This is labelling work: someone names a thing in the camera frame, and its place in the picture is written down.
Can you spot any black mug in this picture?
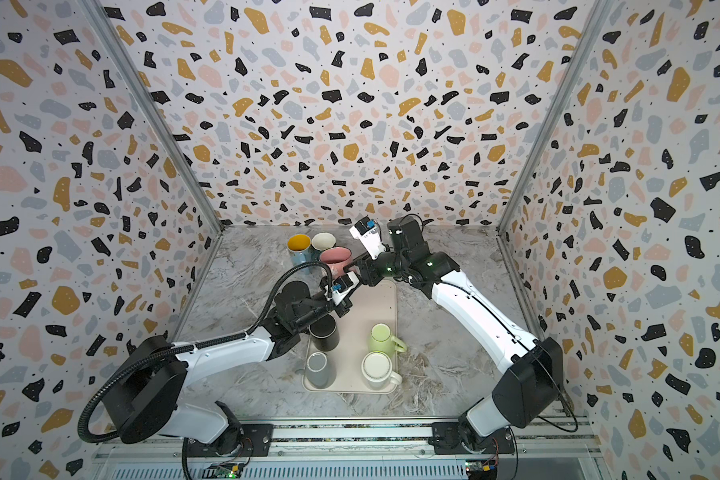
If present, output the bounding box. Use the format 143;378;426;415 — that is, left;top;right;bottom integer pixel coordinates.
309;315;340;352

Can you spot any pink ghost pattern mug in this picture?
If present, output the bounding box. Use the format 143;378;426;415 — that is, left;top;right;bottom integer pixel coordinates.
319;247;352;279

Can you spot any light green mug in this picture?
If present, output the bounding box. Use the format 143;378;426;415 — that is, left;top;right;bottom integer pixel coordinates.
368;323;408;358

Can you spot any dark teal mug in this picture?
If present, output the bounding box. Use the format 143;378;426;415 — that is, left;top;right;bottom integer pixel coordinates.
310;232;336;261

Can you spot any light blue butterfly mug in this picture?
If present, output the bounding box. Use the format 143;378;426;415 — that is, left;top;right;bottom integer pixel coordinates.
287;234;313;266

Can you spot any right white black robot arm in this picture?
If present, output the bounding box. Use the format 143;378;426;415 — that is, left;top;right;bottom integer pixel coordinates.
350;215;564;452

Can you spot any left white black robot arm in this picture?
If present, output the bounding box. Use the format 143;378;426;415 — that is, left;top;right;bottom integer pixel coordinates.
102;276;356;455

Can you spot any grey mug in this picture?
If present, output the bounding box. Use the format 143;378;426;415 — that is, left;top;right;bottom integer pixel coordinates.
296;351;336;391

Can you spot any white mug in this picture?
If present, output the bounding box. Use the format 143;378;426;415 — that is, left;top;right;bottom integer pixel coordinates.
361;352;402;391

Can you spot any beige plastic tray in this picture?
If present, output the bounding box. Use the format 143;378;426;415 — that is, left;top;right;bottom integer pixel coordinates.
302;280;398;395

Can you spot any left green circuit board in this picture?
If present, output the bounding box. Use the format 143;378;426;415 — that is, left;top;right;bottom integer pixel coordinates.
200;463;244;479

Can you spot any right circuit board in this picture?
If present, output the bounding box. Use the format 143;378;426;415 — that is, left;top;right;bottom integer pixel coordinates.
465;459;499;480

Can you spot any left black corrugated cable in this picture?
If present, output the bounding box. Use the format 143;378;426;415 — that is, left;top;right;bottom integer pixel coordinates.
76;261;335;445

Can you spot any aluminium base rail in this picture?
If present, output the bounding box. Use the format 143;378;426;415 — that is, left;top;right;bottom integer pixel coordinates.
89;416;610;479

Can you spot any right corner aluminium post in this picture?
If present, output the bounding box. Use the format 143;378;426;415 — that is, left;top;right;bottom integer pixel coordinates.
497;0;613;238

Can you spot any corner aluminium post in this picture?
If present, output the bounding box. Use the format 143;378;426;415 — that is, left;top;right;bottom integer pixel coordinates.
79;0;224;235
497;0;613;238

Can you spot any left corner aluminium post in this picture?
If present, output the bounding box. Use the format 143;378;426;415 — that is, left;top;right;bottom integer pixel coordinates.
79;0;224;235

